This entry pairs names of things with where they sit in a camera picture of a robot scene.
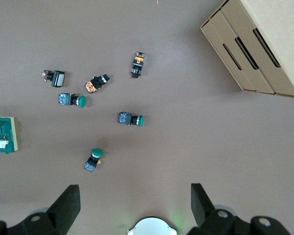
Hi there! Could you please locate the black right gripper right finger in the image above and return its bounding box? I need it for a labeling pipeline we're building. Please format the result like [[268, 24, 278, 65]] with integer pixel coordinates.
[[187, 183, 292, 235]]

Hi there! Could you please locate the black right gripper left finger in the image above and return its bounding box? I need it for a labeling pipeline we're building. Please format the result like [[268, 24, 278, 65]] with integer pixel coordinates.
[[0, 185, 81, 235]]

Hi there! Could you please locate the green load switch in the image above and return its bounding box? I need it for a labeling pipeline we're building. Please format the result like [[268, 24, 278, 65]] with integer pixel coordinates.
[[0, 117, 19, 154]]

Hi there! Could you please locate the green mushroom push button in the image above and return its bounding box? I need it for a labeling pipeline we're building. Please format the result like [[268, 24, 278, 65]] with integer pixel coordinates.
[[84, 148, 104, 173], [118, 112, 145, 128], [58, 93, 87, 108]]

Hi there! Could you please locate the brown cardboard slotted box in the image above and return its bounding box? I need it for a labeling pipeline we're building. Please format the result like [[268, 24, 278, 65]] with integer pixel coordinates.
[[200, 0, 294, 100]]

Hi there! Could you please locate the black switch with orange block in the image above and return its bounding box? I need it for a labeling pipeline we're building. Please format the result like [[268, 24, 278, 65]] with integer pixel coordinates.
[[130, 51, 146, 79]]

